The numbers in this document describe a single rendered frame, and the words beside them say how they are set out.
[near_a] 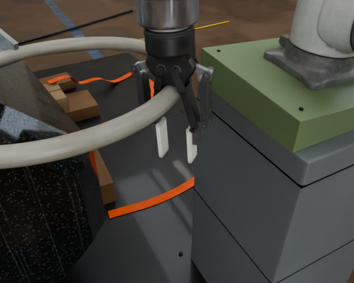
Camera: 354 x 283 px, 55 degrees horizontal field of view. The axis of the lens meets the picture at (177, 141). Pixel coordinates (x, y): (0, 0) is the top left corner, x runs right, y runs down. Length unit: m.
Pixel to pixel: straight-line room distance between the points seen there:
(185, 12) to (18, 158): 0.28
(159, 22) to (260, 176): 0.45
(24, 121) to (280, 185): 0.64
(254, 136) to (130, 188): 1.05
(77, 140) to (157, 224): 1.14
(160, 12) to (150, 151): 1.51
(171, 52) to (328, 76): 0.41
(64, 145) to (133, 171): 1.38
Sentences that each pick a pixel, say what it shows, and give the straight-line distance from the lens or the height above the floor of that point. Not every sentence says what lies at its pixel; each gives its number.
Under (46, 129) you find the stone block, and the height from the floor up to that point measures 0.69.
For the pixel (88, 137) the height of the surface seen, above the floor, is 0.95.
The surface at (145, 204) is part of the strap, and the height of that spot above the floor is 0.02.
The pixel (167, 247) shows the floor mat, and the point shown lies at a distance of 1.48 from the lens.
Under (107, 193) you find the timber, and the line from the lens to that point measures 1.62.
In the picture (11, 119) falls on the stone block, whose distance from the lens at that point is 0.94.
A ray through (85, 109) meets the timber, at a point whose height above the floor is 0.09.
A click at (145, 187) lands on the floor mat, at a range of 1.72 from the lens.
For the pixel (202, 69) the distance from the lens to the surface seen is 0.52.
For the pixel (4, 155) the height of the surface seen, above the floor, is 0.94.
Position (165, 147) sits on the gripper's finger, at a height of 0.82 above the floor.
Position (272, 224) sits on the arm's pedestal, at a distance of 0.84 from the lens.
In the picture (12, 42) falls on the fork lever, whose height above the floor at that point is 0.93.
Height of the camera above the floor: 1.21
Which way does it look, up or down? 36 degrees down
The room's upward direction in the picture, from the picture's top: straight up
